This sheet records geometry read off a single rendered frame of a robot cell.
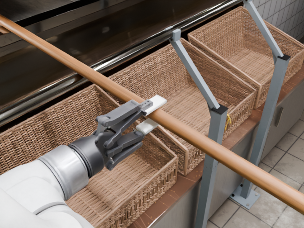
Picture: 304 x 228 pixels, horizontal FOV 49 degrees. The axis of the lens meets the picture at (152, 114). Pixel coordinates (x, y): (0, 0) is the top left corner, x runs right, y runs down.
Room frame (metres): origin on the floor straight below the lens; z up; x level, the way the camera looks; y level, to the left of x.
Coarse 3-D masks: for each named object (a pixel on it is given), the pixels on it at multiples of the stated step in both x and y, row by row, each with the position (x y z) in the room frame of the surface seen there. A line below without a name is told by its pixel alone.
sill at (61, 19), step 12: (84, 0) 1.27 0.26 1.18; (96, 0) 1.27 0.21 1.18; (108, 0) 1.30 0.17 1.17; (120, 0) 1.35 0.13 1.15; (48, 12) 1.15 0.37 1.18; (60, 12) 1.15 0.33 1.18; (72, 12) 1.18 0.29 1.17; (84, 12) 1.22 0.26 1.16; (24, 24) 1.05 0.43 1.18; (36, 24) 1.07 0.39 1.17; (48, 24) 1.10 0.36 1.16; (60, 24) 1.13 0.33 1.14; (0, 36) 0.97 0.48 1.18; (12, 36) 1.00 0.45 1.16
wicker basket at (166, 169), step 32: (96, 96) 1.17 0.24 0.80; (64, 128) 1.02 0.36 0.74; (96, 128) 1.11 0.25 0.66; (128, 128) 1.05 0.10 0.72; (0, 160) 0.82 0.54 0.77; (32, 160) 0.88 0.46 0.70; (128, 160) 0.98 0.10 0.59; (160, 160) 0.93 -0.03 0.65; (96, 192) 0.81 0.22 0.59; (128, 192) 0.81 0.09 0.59; (160, 192) 0.80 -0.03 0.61; (96, 224) 0.58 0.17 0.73; (128, 224) 0.67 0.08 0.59
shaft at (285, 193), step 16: (0, 16) 1.05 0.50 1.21; (16, 32) 0.95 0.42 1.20; (48, 48) 0.84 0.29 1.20; (64, 64) 0.78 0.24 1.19; (80, 64) 0.75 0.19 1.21; (96, 80) 0.69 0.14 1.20; (128, 96) 0.61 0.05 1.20; (160, 112) 0.55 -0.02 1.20; (176, 128) 0.51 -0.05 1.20; (192, 128) 0.50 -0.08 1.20; (192, 144) 0.48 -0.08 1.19; (208, 144) 0.46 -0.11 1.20; (224, 160) 0.43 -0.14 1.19; (240, 160) 0.42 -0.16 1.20; (256, 176) 0.38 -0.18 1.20; (272, 176) 0.38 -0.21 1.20; (272, 192) 0.36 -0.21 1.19; (288, 192) 0.35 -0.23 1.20
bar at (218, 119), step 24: (240, 0) 1.32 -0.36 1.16; (192, 24) 1.09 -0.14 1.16; (264, 24) 1.32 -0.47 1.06; (144, 48) 0.92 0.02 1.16; (192, 72) 0.96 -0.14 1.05; (48, 96) 0.66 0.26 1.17; (0, 120) 0.57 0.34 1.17; (216, 120) 0.87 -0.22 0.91; (264, 120) 1.23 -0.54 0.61; (216, 168) 0.88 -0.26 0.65; (240, 192) 1.26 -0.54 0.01
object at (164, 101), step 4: (156, 96) 0.59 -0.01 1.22; (160, 96) 0.59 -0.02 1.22; (152, 100) 0.58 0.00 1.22; (156, 100) 0.58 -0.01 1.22; (160, 100) 0.58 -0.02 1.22; (164, 100) 0.58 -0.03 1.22; (156, 104) 0.57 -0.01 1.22; (160, 104) 0.57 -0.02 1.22; (152, 108) 0.55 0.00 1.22; (156, 108) 0.56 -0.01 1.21; (148, 112) 0.54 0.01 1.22; (144, 116) 0.53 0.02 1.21
